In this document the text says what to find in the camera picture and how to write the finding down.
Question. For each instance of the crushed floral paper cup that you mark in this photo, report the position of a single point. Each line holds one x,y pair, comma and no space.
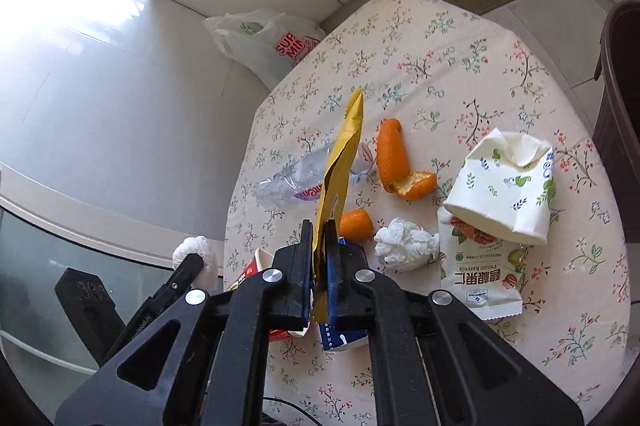
500,191

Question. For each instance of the red and white paper cup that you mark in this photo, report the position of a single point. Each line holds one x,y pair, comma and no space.
252,265

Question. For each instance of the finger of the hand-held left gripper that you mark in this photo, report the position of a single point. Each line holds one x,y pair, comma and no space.
187,268

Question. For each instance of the crushed clear plastic bottle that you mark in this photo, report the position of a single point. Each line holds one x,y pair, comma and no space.
290,183

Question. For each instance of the large orange peel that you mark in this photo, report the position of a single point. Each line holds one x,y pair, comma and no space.
392,156

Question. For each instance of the yellow snack wrapper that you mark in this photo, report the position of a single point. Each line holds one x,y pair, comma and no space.
340,166

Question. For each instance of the small orange peel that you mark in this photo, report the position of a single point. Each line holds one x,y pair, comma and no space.
356,224

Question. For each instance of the white tissue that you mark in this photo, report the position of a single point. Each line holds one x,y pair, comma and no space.
202,248
405,246

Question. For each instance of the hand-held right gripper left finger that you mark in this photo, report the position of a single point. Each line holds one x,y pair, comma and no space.
304,278

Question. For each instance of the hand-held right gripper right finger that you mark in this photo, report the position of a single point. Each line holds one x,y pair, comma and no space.
332,278

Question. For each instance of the blue and white carton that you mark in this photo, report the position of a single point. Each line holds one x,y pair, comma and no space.
345,340

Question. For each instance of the white nut snack packet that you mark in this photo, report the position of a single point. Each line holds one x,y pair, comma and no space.
480,276

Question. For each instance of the white plastic shopping bag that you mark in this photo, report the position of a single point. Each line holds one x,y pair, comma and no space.
260,46

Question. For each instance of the brown trash bin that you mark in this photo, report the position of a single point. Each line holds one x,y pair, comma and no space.
622,81

